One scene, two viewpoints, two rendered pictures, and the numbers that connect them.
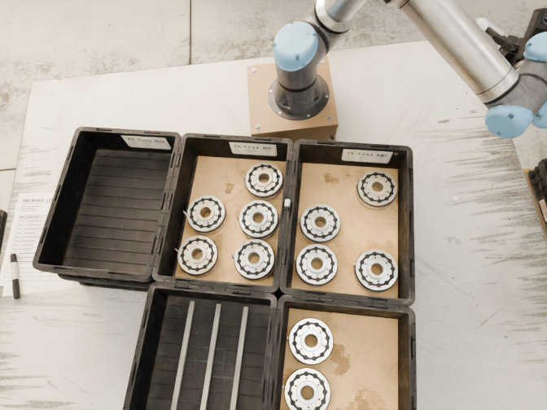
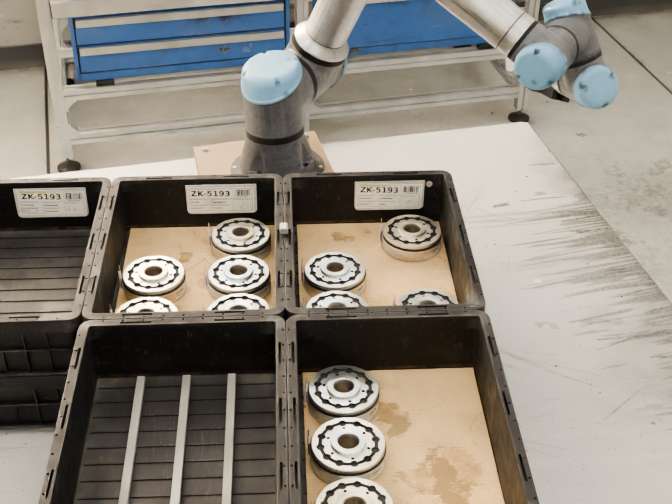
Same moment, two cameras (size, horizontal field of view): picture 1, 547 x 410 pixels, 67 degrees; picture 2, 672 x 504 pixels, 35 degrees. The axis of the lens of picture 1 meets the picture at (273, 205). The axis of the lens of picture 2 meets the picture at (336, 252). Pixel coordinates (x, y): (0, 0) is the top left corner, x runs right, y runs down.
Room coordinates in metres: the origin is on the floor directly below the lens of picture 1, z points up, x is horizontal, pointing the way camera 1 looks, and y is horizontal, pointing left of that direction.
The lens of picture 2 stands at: (-1.01, 0.36, 1.91)
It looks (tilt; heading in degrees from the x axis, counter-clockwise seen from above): 36 degrees down; 341
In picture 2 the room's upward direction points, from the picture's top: straight up
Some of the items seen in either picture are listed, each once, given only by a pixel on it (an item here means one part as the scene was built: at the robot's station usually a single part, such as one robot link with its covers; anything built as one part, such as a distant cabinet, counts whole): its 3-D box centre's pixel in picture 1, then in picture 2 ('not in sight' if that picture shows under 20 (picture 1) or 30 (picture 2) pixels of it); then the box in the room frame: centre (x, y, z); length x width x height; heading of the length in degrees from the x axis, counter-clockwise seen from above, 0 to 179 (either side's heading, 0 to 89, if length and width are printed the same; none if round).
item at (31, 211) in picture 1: (41, 239); not in sight; (0.49, 0.72, 0.70); 0.33 x 0.23 x 0.01; 174
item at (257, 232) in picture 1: (258, 218); (238, 273); (0.37, 0.04, 0.86); 0.10 x 0.10 x 0.01
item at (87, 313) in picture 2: (226, 207); (191, 245); (0.39, 0.11, 0.92); 0.40 x 0.30 x 0.02; 164
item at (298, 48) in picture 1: (297, 54); (274, 92); (0.78, -0.14, 0.97); 0.13 x 0.12 x 0.14; 132
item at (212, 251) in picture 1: (197, 255); (145, 317); (0.30, 0.21, 0.86); 0.10 x 0.10 x 0.01
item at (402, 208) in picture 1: (347, 224); (375, 265); (0.31, -0.17, 0.87); 0.40 x 0.30 x 0.11; 164
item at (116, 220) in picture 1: (120, 206); (10, 274); (0.47, 0.40, 0.87); 0.40 x 0.30 x 0.11; 164
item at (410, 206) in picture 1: (348, 216); (375, 240); (0.31, -0.17, 0.92); 0.40 x 0.30 x 0.02; 164
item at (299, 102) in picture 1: (297, 84); (276, 146); (0.77, -0.14, 0.85); 0.15 x 0.15 x 0.10
